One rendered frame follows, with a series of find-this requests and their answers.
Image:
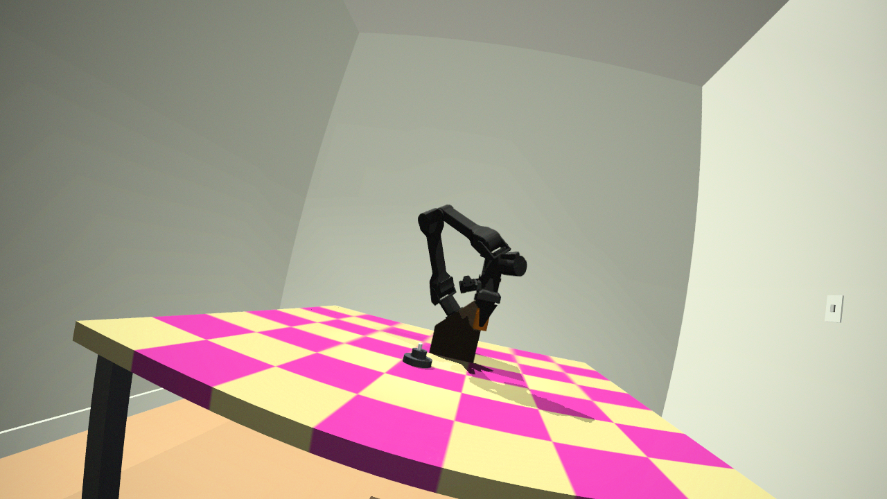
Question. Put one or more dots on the grey stepped pedestal with shaft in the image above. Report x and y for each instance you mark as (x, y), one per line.
(418, 358)

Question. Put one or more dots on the orange knob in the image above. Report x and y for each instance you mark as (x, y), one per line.
(476, 322)

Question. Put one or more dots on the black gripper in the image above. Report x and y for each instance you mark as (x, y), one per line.
(488, 296)

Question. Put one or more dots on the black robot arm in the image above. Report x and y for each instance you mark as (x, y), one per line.
(483, 239)

